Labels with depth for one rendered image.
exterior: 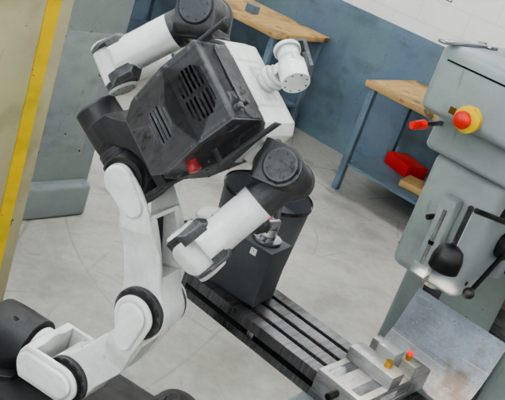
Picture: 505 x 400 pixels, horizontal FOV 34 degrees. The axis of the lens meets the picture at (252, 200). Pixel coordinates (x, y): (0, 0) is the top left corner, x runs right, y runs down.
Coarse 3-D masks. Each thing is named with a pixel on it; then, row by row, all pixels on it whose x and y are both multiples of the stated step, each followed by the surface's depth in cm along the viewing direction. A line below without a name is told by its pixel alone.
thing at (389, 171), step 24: (240, 0) 739; (144, 24) 825; (264, 24) 676; (288, 24) 709; (312, 72) 725; (408, 96) 603; (360, 120) 619; (360, 168) 631; (384, 168) 650; (408, 168) 640; (408, 192) 616
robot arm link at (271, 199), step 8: (304, 168) 182; (304, 176) 183; (248, 184) 187; (256, 184) 185; (264, 184) 184; (296, 184) 181; (304, 184) 185; (256, 192) 184; (264, 192) 184; (272, 192) 183; (280, 192) 183; (288, 192) 184; (296, 192) 186; (304, 192) 188; (256, 200) 183; (264, 200) 183; (272, 200) 184; (280, 200) 184; (288, 200) 186; (264, 208) 184; (272, 208) 185; (280, 208) 187
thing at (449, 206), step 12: (444, 204) 197; (456, 204) 195; (444, 216) 197; (456, 216) 198; (432, 228) 200; (444, 228) 198; (432, 240) 200; (444, 240) 201; (420, 252) 202; (420, 264) 202
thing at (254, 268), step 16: (256, 240) 245; (272, 240) 246; (240, 256) 247; (256, 256) 244; (272, 256) 242; (224, 272) 251; (240, 272) 248; (256, 272) 245; (272, 272) 248; (224, 288) 252; (240, 288) 249; (256, 288) 246; (272, 288) 254; (256, 304) 249
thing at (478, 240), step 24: (432, 168) 203; (456, 168) 198; (432, 192) 203; (456, 192) 199; (480, 192) 195; (504, 192) 192; (480, 216) 195; (504, 216) 198; (408, 240) 208; (480, 240) 197; (408, 264) 209; (480, 264) 204; (456, 288) 202
